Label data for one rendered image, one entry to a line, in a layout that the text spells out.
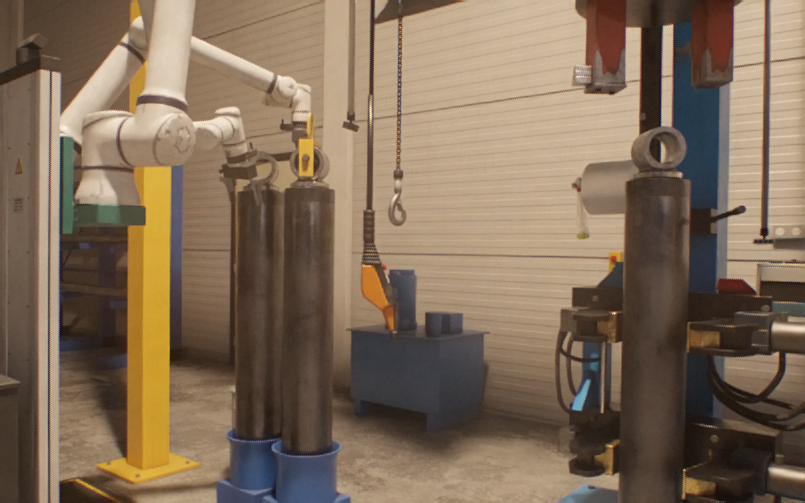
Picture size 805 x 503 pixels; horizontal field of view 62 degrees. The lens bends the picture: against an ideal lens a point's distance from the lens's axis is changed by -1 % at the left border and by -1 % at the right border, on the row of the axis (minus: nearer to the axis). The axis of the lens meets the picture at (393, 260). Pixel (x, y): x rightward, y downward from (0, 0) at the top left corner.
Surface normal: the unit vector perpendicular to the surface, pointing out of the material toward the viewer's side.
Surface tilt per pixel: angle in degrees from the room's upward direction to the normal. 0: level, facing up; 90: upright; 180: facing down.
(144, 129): 80
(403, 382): 90
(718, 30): 90
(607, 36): 90
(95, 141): 91
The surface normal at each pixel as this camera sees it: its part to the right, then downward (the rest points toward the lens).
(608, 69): 0.05, 0.02
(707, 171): -0.64, 0.00
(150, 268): 0.77, 0.02
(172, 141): 0.90, 0.13
